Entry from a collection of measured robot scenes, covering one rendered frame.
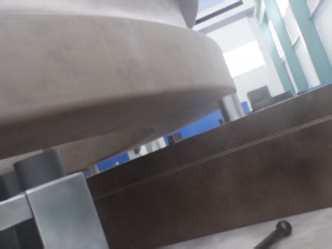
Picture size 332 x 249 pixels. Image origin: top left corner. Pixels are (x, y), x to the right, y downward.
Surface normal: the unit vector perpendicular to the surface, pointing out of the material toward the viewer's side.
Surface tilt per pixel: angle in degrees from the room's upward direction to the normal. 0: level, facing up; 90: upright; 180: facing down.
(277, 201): 90
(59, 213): 90
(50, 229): 90
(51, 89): 90
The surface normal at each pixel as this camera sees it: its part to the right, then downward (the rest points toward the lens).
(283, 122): -0.46, 0.11
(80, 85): 0.69, -0.30
